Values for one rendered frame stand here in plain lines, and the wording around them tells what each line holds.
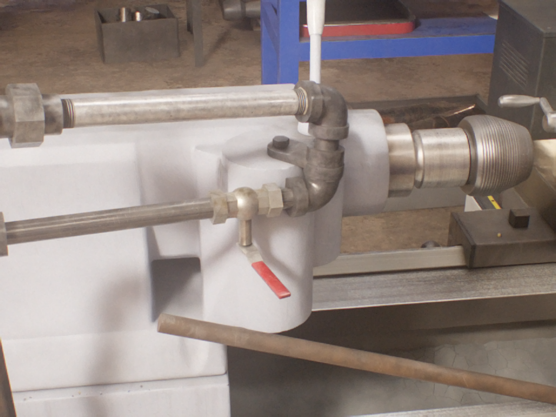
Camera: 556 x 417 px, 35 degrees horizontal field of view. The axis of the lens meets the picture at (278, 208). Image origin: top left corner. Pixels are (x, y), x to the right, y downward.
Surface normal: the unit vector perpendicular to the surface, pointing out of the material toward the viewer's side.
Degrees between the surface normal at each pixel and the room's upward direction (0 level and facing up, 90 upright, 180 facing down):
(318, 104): 81
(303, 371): 15
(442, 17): 0
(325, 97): 58
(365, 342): 90
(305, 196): 63
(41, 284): 70
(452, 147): 42
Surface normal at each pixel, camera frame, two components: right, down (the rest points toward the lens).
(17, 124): 0.41, 0.59
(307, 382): -0.18, -0.80
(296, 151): 0.00, -0.88
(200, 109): 0.46, 0.28
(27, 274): 0.12, 0.14
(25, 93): 0.19, -0.80
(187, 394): 0.13, 0.47
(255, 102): 0.44, -0.03
